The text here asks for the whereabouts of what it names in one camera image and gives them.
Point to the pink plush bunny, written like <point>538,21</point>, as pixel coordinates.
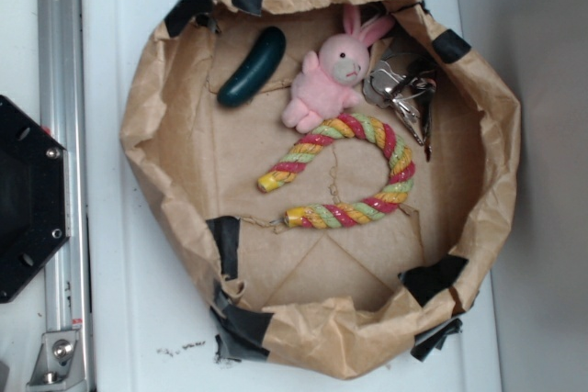
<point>325,87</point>

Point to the dark green toy cucumber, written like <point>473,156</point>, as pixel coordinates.
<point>259,65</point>

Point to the silver metal clip bunch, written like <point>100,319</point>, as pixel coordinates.
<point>405,82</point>

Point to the brown paper bag bin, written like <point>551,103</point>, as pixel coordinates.
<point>372,245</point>

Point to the white plastic tray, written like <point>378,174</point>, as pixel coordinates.
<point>152,330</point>

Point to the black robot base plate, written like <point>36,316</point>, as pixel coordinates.
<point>32,192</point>

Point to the metal corner bracket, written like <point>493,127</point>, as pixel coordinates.
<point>59,366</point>

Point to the aluminum extrusion rail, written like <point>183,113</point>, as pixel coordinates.
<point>67,279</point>

